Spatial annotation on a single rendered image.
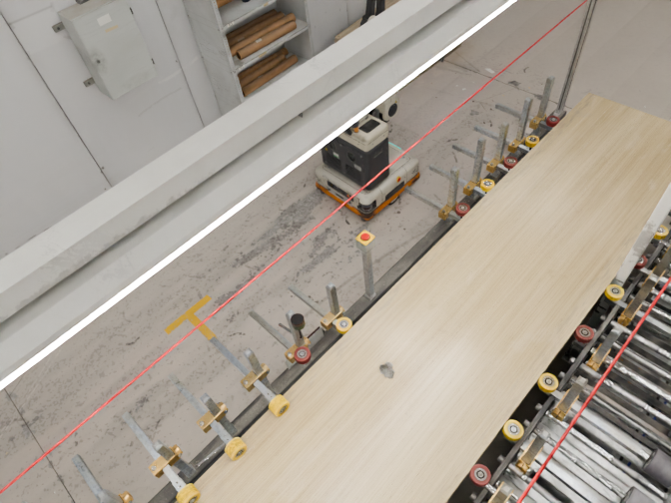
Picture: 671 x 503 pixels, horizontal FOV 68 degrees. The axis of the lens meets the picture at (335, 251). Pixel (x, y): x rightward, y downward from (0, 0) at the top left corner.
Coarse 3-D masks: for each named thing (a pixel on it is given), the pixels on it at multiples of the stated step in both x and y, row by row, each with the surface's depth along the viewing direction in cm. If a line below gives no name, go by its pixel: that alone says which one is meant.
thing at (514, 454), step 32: (608, 320) 239; (640, 352) 241; (544, 416) 228; (608, 416) 224; (640, 416) 223; (512, 448) 208; (544, 448) 219; (576, 448) 217; (608, 448) 226; (512, 480) 212; (544, 480) 221
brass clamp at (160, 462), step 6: (174, 450) 209; (180, 450) 210; (174, 456) 208; (180, 456) 210; (156, 462) 207; (162, 462) 207; (168, 462) 207; (174, 462) 210; (150, 468) 206; (162, 468) 205; (156, 474) 204; (162, 474) 208
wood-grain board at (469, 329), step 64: (576, 128) 316; (640, 128) 310; (512, 192) 289; (576, 192) 284; (640, 192) 279; (448, 256) 265; (512, 256) 261; (576, 256) 256; (384, 320) 245; (448, 320) 241; (512, 320) 238; (576, 320) 234; (320, 384) 228; (384, 384) 225; (448, 384) 222; (512, 384) 219; (256, 448) 213; (320, 448) 210; (384, 448) 208; (448, 448) 205
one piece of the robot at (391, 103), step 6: (390, 96) 364; (396, 96) 373; (384, 102) 365; (390, 102) 369; (396, 102) 374; (378, 108) 373; (384, 108) 369; (390, 108) 372; (396, 108) 378; (384, 114) 372; (390, 114) 376; (396, 114) 383; (384, 120) 377
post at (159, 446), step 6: (156, 444) 198; (162, 444) 198; (156, 450) 197; (162, 450) 200; (168, 450) 203; (162, 456) 202; (168, 456) 205; (180, 462) 215; (186, 462) 224; (180, 468) 218; (186, 468) 222; (192, 468) 227; (186, 474) 225
